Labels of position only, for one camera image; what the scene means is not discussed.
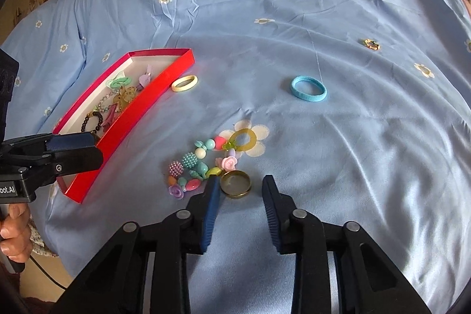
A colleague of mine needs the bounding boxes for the yellow hair claw clip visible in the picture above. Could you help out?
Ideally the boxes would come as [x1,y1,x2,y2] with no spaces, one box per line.
[112,86,137,112]

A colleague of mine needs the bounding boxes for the black bead bracelet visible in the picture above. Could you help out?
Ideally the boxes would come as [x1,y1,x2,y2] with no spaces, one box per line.
[80,110,105,136]

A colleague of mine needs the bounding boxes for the blue floral bed sheet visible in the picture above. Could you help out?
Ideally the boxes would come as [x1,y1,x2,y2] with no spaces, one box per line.
[2,0,470,313]

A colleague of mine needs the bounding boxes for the crystal bead bracelet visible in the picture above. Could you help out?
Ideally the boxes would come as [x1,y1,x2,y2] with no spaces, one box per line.
[96,88,121,114]

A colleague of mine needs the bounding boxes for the gold bangle ring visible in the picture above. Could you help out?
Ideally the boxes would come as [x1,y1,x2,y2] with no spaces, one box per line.
[219,170,253,199]

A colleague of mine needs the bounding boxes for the red shallow cardboard box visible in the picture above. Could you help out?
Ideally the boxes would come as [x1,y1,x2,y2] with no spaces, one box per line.
[52,48,196,205]

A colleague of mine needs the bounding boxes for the cream yellow hair tie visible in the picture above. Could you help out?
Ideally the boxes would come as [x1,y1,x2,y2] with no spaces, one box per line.
[171,74,199,93]

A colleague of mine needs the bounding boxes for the blue hair tie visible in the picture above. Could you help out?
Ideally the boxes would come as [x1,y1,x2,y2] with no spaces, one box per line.
[289,75,328,103]

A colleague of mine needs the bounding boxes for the colourful chunky bead bracelet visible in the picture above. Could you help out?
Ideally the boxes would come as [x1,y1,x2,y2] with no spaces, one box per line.
[167,127,258,201]

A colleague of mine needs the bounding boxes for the person's left hand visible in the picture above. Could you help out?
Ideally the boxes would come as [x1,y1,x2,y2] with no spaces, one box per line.
[1,203,33,263]

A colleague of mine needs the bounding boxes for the pink hair clip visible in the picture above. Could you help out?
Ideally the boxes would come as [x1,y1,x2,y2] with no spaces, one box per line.
[102,104,117,133]

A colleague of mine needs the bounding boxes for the green hair tie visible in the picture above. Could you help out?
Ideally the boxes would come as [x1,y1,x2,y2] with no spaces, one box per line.
[105,75,133,89]

